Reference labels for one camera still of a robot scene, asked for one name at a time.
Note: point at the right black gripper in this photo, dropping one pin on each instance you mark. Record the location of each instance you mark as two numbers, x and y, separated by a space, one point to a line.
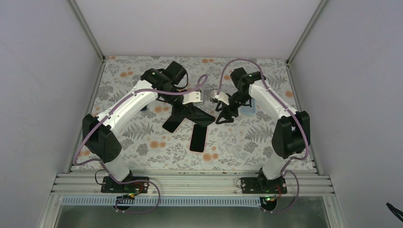
235 112

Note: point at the light blue phone case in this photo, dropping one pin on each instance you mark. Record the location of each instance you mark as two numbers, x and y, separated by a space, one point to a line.
249 108

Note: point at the black object at corner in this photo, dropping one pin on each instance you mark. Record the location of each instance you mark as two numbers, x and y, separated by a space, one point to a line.
395 211

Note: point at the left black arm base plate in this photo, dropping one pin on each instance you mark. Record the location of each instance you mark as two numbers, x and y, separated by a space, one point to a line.
110 186

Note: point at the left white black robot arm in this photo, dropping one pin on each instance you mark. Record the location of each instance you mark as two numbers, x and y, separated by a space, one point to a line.
99 132

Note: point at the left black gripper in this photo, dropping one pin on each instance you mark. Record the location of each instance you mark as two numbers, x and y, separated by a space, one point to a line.
189 108

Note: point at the phone in beige case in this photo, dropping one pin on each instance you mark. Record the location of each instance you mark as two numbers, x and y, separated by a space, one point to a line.
173 122

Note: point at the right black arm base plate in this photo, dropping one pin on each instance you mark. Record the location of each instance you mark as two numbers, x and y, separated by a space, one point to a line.
255 185

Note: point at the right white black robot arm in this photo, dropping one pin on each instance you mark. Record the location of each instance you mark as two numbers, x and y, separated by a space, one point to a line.
291 134

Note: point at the floral patterned table mat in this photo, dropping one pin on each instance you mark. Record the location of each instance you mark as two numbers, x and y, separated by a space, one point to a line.
244 144

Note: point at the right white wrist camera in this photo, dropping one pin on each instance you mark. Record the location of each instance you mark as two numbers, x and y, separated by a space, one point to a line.
217 97

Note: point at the aluminium front rail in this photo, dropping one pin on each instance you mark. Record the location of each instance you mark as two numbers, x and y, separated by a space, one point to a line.
193 184

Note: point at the phone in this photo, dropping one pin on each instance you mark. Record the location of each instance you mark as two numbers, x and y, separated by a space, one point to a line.
196 115
173 122
198 138

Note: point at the grey slotted cable duct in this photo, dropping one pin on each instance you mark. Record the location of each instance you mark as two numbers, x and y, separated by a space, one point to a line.
164 201

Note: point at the phone in pink case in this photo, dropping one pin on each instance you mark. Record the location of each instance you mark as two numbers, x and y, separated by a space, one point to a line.
198 138

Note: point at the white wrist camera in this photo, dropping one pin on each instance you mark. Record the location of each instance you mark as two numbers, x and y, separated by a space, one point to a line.
217 97
195 97

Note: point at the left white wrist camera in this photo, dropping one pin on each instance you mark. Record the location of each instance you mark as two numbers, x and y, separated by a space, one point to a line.
195 97

